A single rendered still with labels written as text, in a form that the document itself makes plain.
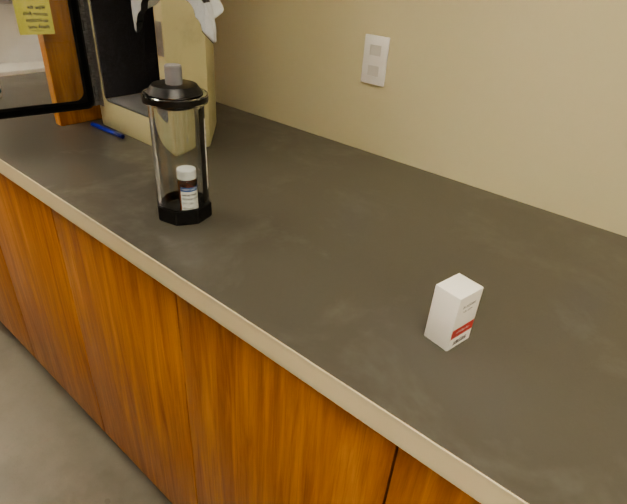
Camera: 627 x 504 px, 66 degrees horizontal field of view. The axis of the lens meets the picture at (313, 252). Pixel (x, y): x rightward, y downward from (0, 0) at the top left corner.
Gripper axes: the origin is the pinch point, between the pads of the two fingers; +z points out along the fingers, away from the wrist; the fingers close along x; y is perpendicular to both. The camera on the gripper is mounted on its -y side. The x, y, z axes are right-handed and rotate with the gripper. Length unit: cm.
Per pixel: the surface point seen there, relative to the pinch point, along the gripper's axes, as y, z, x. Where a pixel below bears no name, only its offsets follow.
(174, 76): -1.4, 5.3, -1.0
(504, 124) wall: 47, 17, -50
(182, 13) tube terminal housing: 27.3, -0.1, 18.8
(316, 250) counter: -0.1, 30.9, -27.2
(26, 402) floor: 0, 124, 76
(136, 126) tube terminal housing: 26, 27, 35
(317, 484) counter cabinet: -23, 58, -39
